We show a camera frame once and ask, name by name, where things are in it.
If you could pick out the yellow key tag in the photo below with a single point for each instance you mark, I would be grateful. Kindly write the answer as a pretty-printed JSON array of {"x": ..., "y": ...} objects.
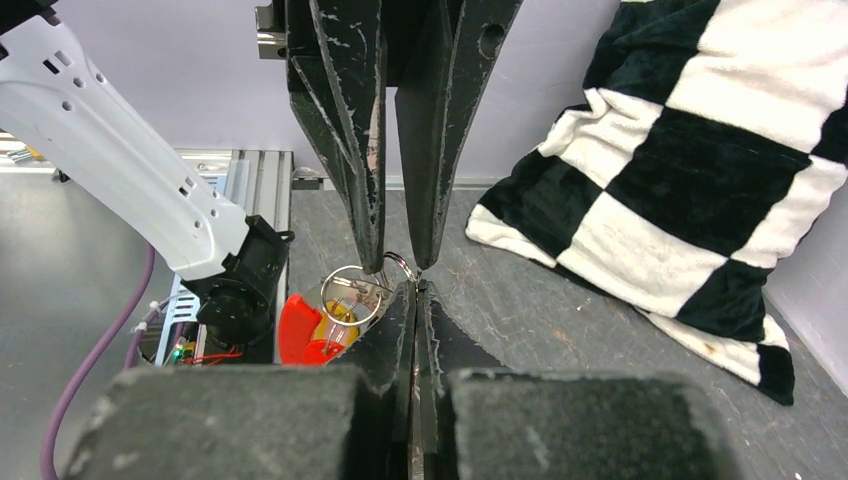
[{"x": 338, "y": 333}]

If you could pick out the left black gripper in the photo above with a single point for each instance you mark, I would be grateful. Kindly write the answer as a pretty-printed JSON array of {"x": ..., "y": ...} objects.
[{"x": 341, "y": 56}]

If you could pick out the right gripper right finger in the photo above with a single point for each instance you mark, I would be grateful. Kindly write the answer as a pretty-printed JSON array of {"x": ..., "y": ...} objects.
[{"x": 482, "y": 420}]

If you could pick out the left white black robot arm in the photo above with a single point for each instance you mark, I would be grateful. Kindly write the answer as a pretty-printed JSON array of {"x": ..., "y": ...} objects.
[{"x": 54, "y": 98}]

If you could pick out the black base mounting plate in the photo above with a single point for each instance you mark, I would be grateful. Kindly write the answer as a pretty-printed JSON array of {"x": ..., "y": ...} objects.
[{"x": 187, "y": 344}]

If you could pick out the black white checkered pillow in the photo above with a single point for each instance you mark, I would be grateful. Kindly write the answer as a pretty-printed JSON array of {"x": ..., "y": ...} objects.
[{"x": 712, "y": 136}]

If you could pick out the red key tag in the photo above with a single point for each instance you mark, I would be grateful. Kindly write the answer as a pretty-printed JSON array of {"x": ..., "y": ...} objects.
[{"x": 296, "y": 346}]

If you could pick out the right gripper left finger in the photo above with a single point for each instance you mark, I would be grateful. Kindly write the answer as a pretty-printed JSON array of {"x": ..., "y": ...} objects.
[{"x": 346, "y": 420}]

